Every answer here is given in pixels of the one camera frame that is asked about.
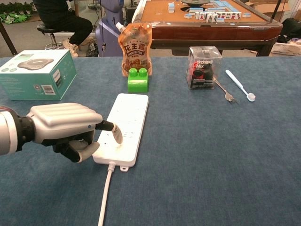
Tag blue table cloth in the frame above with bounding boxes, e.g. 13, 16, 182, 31
0, 56, 301, 226

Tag black swivel stool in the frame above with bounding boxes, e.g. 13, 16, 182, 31
36, 23, 65, 50

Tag peanut butter spout pouch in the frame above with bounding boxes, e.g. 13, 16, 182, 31
115, 22, 153, 77

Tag white power strip cable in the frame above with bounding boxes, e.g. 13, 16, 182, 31
97, 162, 116, 226

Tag green artificial plants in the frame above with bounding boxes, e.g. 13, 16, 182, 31
0, 1, 36, 24

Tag metal fork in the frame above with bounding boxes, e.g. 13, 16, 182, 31
213, 79, 238, 104

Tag clear plastic coffee box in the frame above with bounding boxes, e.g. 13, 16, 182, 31
185, 46, 223, 90

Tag black tripod leg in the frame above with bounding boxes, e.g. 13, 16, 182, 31
0, 21, 18, 56

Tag brown mahjong table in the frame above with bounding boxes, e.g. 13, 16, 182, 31
131, 0, 284, 57

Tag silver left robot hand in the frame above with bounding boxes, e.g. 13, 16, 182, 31
25, 103, 124, 163

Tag black hanging pendant cable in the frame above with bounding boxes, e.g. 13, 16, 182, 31
99, 0, 107, 52

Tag white power strip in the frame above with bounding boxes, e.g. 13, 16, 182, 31
92, 93, 150, 172

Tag seated person in black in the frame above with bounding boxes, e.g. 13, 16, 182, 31
32, 0, 94, 57

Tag green toy building block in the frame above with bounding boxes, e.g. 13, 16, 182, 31
127, 67, 150, 93

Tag teal speaker product box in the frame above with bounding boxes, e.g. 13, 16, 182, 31
0, 49, 78, 101

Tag black bag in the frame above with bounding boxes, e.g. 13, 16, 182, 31
281, 18, 301, 43

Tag light blue toothbrush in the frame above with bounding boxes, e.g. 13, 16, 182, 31
225, 69, 256, 102

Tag white plastic basket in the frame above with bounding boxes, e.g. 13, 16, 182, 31
270, 42, 301, 57

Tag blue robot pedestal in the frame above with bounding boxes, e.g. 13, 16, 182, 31
95, 17, 124, 57

